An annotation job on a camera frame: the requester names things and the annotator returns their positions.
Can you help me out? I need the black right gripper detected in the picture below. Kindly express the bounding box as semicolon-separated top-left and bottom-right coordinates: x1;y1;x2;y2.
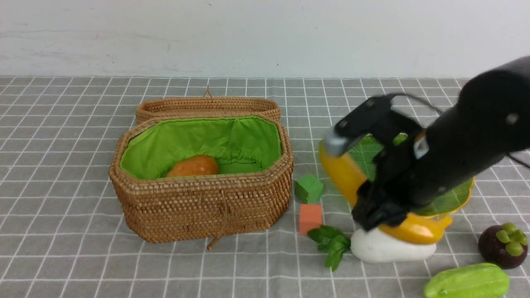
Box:
352;141;426;231

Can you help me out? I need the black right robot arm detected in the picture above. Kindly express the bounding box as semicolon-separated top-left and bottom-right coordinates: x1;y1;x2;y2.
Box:
346;56;529;231

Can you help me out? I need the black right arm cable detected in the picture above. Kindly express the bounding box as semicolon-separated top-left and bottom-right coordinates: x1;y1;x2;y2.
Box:
389;93;530;168

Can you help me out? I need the brown potato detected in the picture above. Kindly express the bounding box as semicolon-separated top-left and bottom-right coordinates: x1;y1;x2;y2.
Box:
165;154;219;178

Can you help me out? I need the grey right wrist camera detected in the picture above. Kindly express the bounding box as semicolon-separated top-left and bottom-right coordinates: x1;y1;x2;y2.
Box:
323;94;414;158

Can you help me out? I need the orange foam cube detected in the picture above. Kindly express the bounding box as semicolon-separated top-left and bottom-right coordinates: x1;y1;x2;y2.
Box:
298;204;323;235

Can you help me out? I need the yellow banana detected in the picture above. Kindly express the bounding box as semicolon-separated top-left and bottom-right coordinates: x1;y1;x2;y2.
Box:
319;141;453;245

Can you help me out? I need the grey checkered tablecloth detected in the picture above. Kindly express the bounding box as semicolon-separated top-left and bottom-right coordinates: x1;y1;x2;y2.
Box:
0;77;529;298

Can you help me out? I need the woven rattan basket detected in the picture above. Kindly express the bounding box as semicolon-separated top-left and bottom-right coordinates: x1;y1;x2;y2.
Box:
108;115;294;249

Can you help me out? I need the green glass leaf plate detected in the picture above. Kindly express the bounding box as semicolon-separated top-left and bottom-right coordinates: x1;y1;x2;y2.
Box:
349;134;475;218

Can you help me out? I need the white radish with leaves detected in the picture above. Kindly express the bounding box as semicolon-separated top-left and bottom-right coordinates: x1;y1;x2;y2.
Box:
307;225;437;272

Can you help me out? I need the green foam cube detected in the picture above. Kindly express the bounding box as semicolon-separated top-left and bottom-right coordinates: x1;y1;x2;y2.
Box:
294;174;324;204

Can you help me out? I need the woven rattan basket lid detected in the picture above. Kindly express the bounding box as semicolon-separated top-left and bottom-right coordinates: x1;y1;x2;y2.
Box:
135;88;281;125

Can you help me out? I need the purple mangosteen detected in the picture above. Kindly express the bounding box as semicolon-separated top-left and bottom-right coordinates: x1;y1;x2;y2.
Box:
478;222;529;269

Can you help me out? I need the green cucumber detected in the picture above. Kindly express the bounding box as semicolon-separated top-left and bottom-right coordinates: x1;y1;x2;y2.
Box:
423;262;511;298

